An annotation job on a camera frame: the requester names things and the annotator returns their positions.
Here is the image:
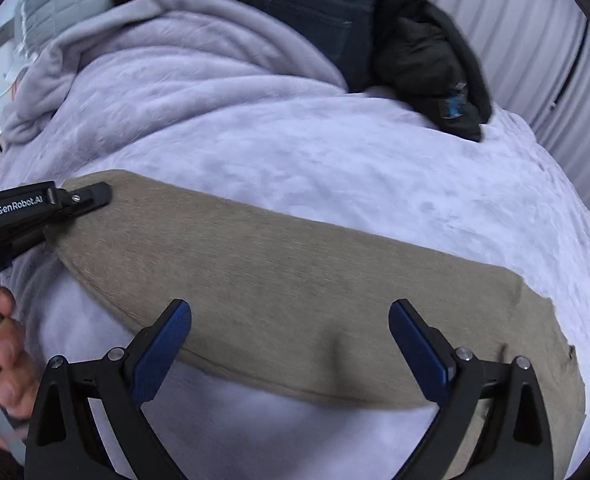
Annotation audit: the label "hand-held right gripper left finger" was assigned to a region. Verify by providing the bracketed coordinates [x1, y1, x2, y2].
[24, 299, 193, 480]

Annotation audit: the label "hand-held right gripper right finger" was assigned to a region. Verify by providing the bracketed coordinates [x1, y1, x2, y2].
[388, 299, 556, 480]

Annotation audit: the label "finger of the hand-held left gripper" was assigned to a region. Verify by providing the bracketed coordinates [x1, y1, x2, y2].
[50, 183, 114, 219]

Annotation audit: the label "tan knit sweater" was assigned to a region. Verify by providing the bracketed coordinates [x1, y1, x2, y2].
[45, 170, 588, 480]

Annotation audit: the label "person's left hand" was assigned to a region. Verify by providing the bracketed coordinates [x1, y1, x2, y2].
[0, 287, 42, 453]

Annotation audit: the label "crumpled lilac fleece blanket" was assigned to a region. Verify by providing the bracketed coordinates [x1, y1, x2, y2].
[5, 0, 352, 171]

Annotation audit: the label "lilac fuzzy bed blanket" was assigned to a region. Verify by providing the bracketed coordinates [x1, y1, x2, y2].
[0, 80, 590, 480]

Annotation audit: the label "black jacket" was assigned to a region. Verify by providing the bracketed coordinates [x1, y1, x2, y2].
[110, 0, 494, 143]

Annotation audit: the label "dark blue jeans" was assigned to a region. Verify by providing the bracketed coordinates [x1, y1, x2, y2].
[252, 0, 382, 93]

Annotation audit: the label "white vertical blinds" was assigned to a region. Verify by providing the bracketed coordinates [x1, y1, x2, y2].
[390, 0, 590, 223]

